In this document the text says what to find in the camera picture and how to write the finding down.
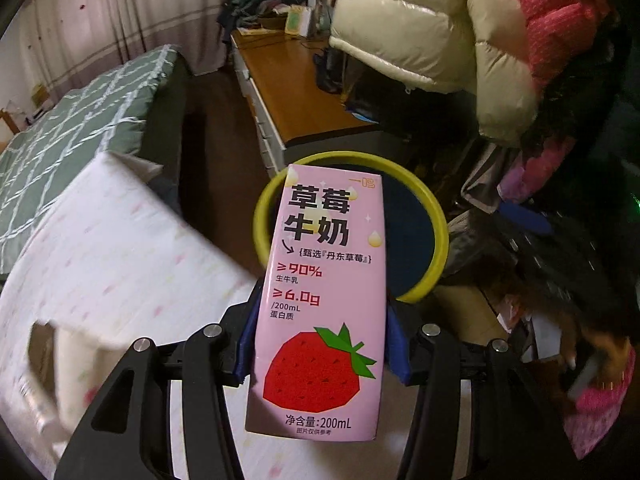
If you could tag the cream puffer jacket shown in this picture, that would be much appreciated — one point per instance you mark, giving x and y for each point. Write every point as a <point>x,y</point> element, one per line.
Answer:
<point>425,25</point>

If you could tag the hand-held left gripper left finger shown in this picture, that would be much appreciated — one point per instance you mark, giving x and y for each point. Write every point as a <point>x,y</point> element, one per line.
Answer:
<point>245,355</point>

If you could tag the white spotted tablecloth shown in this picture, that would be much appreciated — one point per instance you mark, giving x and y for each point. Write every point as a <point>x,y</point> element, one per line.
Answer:
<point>140,260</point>

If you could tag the dark blue yellow-rimmed trash bin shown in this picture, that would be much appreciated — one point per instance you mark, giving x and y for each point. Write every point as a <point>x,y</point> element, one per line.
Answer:
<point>410,230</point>

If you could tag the pink strawberry milk carton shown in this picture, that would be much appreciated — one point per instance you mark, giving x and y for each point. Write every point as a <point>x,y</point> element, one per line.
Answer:
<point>320,310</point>

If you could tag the green plaid duvet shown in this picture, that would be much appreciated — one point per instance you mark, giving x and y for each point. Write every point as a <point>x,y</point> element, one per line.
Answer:
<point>80,125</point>

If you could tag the person's right hand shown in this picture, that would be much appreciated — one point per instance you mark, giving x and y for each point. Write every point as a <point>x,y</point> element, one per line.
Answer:
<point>607,347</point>

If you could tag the wooden desk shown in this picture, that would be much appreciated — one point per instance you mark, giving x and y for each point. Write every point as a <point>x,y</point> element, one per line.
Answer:
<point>290,90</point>

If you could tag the wooden bed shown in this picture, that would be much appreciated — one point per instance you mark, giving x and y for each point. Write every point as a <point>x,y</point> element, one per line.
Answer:
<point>167,110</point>

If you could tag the cardboard box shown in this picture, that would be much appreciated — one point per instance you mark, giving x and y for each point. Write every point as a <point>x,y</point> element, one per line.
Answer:
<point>465,315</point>

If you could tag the pale green box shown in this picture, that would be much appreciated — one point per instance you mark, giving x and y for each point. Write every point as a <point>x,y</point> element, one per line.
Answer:
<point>297,20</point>

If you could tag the red dotted padded jacket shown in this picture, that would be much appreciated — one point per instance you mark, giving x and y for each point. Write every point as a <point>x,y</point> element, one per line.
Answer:
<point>555,20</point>

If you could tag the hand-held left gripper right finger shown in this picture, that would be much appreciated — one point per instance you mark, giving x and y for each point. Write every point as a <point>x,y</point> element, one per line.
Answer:
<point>400,345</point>

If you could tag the pink white curtain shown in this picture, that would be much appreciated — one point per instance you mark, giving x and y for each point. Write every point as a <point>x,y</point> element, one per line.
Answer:
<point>100,10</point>

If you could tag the brown bedside box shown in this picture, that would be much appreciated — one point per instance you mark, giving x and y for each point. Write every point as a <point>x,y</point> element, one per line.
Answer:
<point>38,96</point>

